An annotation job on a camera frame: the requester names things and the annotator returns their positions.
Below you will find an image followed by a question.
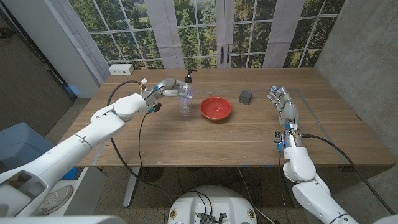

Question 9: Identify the white grey sneaker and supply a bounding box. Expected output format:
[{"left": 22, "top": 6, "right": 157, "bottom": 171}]
[{"left": 32, "top": 185, "right": 75, "bottom": 217}]

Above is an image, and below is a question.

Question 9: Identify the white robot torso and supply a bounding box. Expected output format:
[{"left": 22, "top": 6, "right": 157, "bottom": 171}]
[{"left": 0, "top": 213, "right": 398, "bottom": 224}]

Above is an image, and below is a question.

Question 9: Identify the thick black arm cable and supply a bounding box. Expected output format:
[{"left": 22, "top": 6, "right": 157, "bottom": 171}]
[
  {"left": 300, "top": 133, "right": 396, "bottom": 215},
  {"left": 106, "top": 80, "right": 174, "bottom": 203}
]

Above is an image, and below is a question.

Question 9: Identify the white power strip box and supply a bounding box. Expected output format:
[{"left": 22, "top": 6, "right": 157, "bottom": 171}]
[{"left": 108, "top": 63, "right": 135, "bottom": 76}]

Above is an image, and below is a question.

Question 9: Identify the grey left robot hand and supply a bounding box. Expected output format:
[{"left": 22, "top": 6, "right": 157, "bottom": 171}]
[{"left": 152, "top": 77, "right": 185, "bottom": 98}]

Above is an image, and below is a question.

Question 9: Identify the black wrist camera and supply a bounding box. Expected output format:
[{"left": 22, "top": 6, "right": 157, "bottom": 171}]
[
  {"left": 273, "top": 131, "right": 284, "bottom": 152},
  {"left": 146, "top": 102, "right": 162, "bottom": 114}
]

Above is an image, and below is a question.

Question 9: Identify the printed window forest backdrop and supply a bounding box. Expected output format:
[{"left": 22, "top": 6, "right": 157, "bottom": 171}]
[{"left": 51, "top": 0, "right": 346, "bottom": 70}]

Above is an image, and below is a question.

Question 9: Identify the dark grey block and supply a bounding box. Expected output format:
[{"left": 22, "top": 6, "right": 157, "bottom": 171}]
[{"left": 238, "top": 90, "right": 253, "bottom": 106}]

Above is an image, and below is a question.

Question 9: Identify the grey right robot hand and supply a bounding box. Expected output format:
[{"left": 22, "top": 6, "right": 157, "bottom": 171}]
[{"left": 266, "top": 85, "right": 300, "bottom": 126}]

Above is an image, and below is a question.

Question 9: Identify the dark brown door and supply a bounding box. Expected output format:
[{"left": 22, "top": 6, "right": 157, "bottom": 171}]
[{"left": 0, "top": 12, "right": 77, "bottom": 133}]

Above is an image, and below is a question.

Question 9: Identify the clear dispenser bottle black pump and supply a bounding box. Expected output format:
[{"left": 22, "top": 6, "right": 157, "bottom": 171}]
[{"left": 177, "top": 68, "right": 198, "bottom": 116}]

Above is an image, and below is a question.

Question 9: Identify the thin black left wrist cable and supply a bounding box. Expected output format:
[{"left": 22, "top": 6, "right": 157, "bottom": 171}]
[{"left": 137, "top": 112, "right": 152, "bottom": 187}]

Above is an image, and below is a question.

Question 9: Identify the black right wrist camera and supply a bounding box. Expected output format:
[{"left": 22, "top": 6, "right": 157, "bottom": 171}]
[{"left": 273, "top": 131, "right": 284, "bottom": 152}]

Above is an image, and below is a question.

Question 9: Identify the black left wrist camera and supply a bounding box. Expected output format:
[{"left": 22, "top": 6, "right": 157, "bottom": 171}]
[{"left": 146, "top": 102, "right": 162, "bottom": 114}]

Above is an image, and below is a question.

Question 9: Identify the red bowl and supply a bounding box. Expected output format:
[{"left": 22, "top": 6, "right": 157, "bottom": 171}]
[{"left": 199, "top": 96, "right": 233, "bottom": 121}]

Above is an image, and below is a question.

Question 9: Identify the pale blue plastic bin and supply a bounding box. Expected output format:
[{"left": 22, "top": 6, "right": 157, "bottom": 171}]
[{"left": 0, "top": 121, "right": 55, "bottom": 174}]

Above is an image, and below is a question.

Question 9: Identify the black door handle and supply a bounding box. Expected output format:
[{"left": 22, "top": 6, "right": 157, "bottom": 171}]
[{"left": 0, "top": 27, "right": 15, "bottom": 40}]

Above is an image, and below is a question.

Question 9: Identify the grey floor cable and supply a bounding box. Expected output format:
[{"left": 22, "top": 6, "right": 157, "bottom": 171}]
[{"left": 237, "top": 167, "right": 277, "bottom": 224}]

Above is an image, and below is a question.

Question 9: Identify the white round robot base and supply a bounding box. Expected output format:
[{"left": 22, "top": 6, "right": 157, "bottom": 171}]
[{"left": 167, "top": 185, "right": 257, "bottom": 224}]

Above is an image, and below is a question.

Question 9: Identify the white box with blue panels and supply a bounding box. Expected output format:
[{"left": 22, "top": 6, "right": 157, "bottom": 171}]
[{"left": 46, "top": 167, "right": 108, "bottom": 217}]

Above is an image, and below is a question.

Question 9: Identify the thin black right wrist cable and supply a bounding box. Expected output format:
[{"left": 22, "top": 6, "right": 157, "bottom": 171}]
[{"left": 277, "top": 151, "right": 295, "bottom": 220}]

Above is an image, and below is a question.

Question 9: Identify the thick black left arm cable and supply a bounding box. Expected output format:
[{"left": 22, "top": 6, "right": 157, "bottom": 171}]
[{"left": 106, "top": 80, "right": 174, "bottom": 203}]

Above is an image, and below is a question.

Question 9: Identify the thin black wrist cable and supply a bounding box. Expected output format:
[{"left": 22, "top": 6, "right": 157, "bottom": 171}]
[
  {"left": 277, "top": 151, "right": 295, "bottom": 220},
  {"left": 137, "top": 112, "right": 152, "bottom": 187}
]

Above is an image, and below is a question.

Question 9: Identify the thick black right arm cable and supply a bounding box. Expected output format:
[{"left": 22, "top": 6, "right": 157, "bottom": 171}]
[{"left": 300, "top": 133, "right": 396, "bottom": 215}]

